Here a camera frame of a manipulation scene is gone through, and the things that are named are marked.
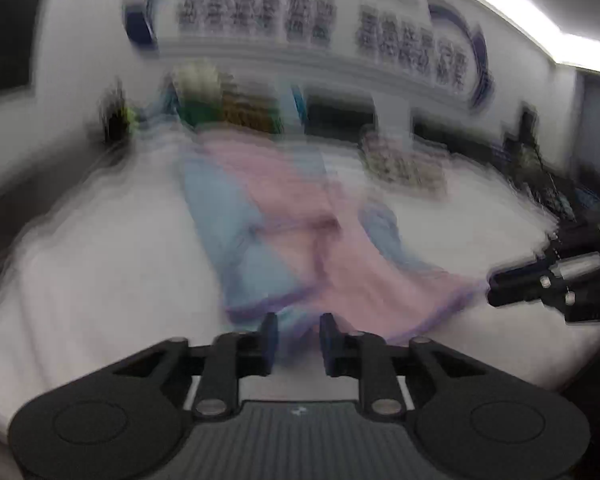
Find pink and blue mesh garment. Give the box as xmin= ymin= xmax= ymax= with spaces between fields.
xmin=180 ymin=135 xmax=486 ymax=356

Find green zipper bag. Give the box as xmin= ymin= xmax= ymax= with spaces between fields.
xmin=165 ymin=60 xmax=291 ymax=136

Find black charger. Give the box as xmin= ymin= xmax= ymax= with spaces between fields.
xmin=97 ymin=80 xmax=131 ymax=146

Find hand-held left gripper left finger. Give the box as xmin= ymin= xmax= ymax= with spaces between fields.
xmin=112 ymin=312 xmax=280 ymax=420

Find black wall screen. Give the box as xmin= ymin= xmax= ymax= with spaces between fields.
xmin=0 ymin=0 xmax=56 ymax=98

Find dark desk equipment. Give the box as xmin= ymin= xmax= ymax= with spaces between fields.
xmin=500 ymin=105 xmax=581 ymax=221

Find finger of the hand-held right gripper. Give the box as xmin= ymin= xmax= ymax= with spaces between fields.
xmin=487 ymin=259 xmax=576 ymax=308

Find folded floral clothes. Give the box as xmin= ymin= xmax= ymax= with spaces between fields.
xmin=365 ymin=145 xmax=448 ymax=198

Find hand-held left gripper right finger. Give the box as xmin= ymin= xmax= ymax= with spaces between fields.
xmin=319 ymin=312 xmax=486 ymax=418

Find black office chair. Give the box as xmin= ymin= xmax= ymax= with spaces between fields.
xmin=302 ymin=90 xmax=376 ymax=141
xmin=412 ymin=115 xmax=481 ymax=156

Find blue wall lettering sign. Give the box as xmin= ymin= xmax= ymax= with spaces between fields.
xmin=122 ymin=0 xmax=496 ymax=111

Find white towel blanket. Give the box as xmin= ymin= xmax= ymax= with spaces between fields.
xmin=0 ymin=125 xmax=600 ymax=441

